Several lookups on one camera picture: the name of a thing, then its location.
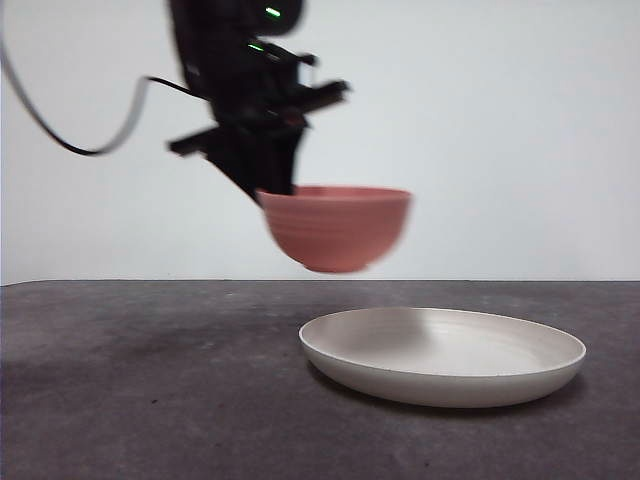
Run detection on grey left arm cable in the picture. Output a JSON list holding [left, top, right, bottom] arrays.
[[0, 4, 216, 157]]

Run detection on white round plate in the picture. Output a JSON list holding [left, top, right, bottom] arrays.
[[298, 306, 587, 409]]

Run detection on red ribbed bowl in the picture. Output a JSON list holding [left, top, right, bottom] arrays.
[[256, 185, 414, 275]]

